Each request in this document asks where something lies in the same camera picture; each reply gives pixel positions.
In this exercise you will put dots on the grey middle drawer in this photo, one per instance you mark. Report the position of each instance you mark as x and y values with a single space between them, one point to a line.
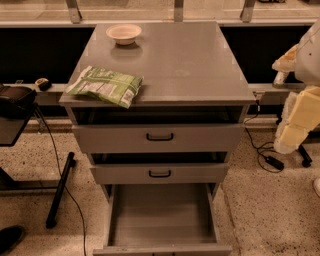
159 168

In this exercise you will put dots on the black shoe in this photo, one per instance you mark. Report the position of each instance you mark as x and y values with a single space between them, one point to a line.
9 237

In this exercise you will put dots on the green jalapeno chip bag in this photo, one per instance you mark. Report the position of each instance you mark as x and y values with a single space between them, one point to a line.
106 85

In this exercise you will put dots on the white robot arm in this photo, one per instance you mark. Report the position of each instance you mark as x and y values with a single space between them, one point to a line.
303 59

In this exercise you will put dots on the grey drawer cabinet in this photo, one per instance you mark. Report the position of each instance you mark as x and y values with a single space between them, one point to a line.
184 66

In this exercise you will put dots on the grey open bottom drawer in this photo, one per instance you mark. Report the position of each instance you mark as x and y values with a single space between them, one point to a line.
162 220

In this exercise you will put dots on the foam-padded gripper body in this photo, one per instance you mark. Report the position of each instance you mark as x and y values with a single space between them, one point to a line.
308 61

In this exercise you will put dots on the dark side table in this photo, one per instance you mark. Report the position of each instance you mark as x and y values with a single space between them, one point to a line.
10 131

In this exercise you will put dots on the grey top drawer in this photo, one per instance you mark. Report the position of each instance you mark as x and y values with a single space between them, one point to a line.
191 131

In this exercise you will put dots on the yellow black tape measure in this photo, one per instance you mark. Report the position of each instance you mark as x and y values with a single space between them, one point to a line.
43 84

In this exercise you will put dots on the black table base leg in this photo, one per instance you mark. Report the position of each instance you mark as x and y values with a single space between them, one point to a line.
51 219

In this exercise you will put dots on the black stand leg right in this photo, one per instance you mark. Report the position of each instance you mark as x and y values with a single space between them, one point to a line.
306 162

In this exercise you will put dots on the black power adapter with cable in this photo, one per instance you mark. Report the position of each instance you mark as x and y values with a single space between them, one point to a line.
264 153

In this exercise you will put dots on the white paper bowl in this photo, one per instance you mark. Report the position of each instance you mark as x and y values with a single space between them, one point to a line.
124 34

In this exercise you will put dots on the clear plastic bottle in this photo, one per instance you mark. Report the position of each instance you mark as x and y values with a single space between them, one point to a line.
280 79

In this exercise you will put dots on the metal window rail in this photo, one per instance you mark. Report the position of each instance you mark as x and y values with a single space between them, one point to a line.
45 13

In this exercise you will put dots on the white shoe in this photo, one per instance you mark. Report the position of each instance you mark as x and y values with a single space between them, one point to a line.
316 186

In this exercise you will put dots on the black device on table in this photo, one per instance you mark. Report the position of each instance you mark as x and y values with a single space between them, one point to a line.
16 101

